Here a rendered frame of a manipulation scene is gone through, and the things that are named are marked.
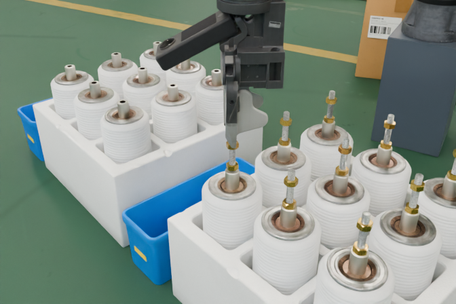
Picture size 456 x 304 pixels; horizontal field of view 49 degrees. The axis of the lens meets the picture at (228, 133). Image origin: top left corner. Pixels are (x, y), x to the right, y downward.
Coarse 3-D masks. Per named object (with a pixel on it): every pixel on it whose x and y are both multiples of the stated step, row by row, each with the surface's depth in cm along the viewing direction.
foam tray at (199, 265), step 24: (408, 192) 89; (192, 216) 83; (192, 240) 78; (192, 264) 81; (216, 264) 75; (240, 264) 73; (192, 288) 84; (216, 288) 77; (240, 288) 72; (264, 288) 69; (312, 288) 69; (432, 288) 69
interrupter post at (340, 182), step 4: (336, 176) 76; (340, 176) 75; (344, 176) 75; (348, 176) 76; (336, 180) 76; (340, 180) 75; (344, 180) 75; (332, 184) 77; (336, 184) 76; (340, 184) 76; (344, 184) 76; (332, 188) 77; (336, 188) 76; (340, 188) 76; (344, 188) 76; (336, 192) 77; (340, 192) 76; (344, 192) 77
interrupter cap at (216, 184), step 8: (216, 176) 80; (224, 176) 80; (240, 176) 80; (248, 176) 80; (208, 184) 78; (216, 184) 78; (224, 184) 79; (240, 184) 79; (248, 184) 78; (216, 192) 76; (224, 192) 77; (232, 192) 77; (240, 192) 76; (248, 192) 76; (232, 200) 75
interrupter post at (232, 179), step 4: (228, 172) 76; (232, 172) 76; (236, 172) 76; (228, 176) 76; (232, 176) 76; (236, 176) 76; (228, 180) 77; (232, 180) 77; (236, 180) 77; (228, 184) 77; (232, 184) 77; (236, 184) 77; (228, 188) 77; (232, 188) 77; (236, 188) 78
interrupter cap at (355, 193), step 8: (328, 176) 80; (320, 184) 78; (328, 184) 78; (352, 184) 78; (360, 184) 78; (320, 192) 76; (328, 192) 77; (352, 192) 77; (360, 192) 76; (328, 200) 75; (336, 200) 75; (344, 200) 75; (352, 200) 74
